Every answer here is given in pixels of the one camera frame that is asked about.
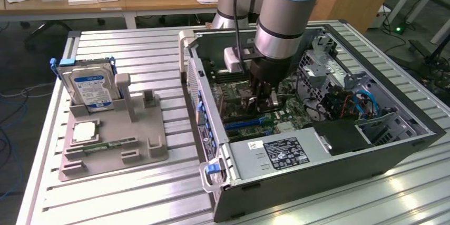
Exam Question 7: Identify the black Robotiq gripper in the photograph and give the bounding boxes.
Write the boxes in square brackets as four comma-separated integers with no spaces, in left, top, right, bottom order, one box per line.
[249,56,294,99]

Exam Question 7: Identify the CPU socket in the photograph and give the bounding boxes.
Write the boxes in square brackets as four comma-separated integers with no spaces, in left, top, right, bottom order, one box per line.
[234,81,254,99]

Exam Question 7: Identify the grey metal drive cage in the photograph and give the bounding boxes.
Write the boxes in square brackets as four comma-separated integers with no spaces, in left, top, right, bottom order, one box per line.
[297,35,353,96]

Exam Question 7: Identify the green motherboard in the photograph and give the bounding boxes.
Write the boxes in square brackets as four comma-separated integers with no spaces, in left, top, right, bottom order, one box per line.
[208,61,320,143]

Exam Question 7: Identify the black RAM slot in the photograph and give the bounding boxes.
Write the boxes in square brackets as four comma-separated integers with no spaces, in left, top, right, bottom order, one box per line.
[222,112,257,124]

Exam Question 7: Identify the blue expansion slot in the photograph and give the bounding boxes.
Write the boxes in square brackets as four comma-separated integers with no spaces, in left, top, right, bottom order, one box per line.
[225,120,264,131]

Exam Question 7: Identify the grey power supply unit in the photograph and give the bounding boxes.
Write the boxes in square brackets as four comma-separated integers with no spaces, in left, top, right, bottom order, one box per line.
[224,126,334,181]

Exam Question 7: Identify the black plastic air shroud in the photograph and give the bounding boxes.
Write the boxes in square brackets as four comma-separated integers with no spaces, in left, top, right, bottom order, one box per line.
[313,118,376,156]

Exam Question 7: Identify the grey disk bay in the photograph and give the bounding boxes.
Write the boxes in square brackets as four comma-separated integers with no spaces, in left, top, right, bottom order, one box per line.
[355,111,420,148]

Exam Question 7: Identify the black floor stand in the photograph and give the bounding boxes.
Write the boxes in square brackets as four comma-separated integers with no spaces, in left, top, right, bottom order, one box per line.
[408,39,450,91]

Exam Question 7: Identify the black open PC case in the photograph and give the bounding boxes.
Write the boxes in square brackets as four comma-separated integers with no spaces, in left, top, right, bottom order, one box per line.
[178,21,448,223]

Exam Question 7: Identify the grey plastic parts rack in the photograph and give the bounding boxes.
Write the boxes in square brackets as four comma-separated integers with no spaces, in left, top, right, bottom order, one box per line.
[58,73,170,182]

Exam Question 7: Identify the hard disk in blue carrier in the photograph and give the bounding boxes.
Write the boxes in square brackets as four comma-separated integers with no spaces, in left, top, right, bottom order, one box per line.
[49,55,118,112]

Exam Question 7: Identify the green RAM stick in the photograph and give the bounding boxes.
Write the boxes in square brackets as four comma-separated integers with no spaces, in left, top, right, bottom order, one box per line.
[82,138,137,154]

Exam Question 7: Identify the silver CPU chip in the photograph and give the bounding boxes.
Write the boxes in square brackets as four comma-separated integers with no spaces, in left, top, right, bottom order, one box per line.
[73,122,99,143]

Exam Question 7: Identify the wooden desk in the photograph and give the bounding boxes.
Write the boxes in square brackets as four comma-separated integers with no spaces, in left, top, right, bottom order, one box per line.
[0,0,317,30]

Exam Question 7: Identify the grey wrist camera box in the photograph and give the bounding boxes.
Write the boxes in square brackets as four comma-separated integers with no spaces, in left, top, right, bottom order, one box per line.
[224,47,248,73]

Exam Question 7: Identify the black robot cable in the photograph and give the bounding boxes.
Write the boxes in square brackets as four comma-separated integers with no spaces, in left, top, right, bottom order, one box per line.
[234,0,253,76]

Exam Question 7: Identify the blue wire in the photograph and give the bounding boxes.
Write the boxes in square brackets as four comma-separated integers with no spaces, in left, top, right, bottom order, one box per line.
[353,90,381,116]

